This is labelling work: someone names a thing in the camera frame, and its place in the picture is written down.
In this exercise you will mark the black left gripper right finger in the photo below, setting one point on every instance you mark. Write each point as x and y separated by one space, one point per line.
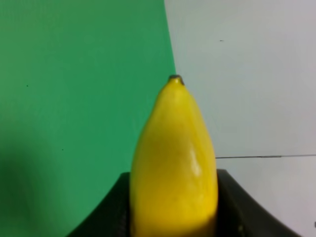
240 215

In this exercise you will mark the green tablecloth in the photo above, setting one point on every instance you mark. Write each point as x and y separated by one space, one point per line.
78 79

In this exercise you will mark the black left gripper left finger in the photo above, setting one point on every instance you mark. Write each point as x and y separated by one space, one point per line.
111 216

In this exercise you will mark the yellow banana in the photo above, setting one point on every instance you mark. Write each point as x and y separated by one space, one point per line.
173 189

